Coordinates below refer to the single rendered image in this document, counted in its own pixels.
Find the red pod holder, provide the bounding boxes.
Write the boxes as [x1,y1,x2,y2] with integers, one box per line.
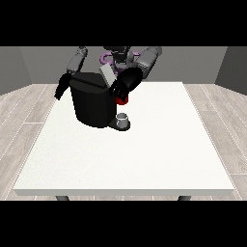
[115,95,129,106]

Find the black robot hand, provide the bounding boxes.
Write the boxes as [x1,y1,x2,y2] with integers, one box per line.
[108,67,144,101]
[53,72,73,101]

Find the pale grey machine lid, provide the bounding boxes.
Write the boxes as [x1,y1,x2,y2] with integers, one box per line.
[97,64,118,88]

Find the small grey cup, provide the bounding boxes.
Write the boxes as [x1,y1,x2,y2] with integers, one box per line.
[116,112,130,128]

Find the grey robot trunk purple rings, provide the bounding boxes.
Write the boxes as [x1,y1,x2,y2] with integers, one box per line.
[99,46,143,73]

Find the black coffee machine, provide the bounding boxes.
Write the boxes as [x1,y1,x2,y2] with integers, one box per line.
[69,71,131,132]

